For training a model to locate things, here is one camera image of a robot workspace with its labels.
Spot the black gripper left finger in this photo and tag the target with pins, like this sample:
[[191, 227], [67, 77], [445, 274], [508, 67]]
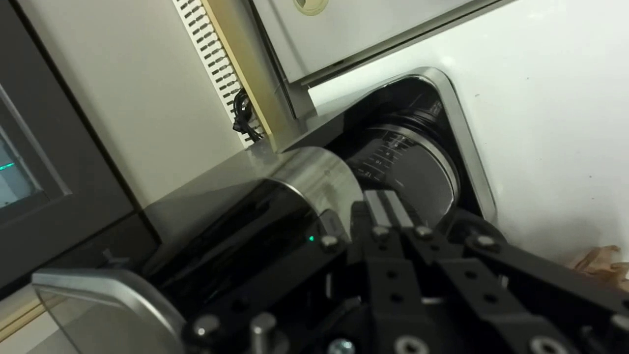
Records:
[[384, 276]]

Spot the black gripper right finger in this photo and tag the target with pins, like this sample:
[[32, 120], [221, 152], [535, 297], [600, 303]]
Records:
[[484, 282]]

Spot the small wooden object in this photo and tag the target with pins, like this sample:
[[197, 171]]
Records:
[[600, 262]]

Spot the small black clip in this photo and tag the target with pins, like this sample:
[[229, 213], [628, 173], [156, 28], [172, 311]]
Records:
[[244, 118]]

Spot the light grey appliance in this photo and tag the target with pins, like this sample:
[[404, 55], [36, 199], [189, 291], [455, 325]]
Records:
[[341, 32]]

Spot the white vented device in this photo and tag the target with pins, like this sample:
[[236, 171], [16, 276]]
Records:
[[213, 59]]

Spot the dark grey monitor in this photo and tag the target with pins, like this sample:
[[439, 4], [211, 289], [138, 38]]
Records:
[[60, 183]]

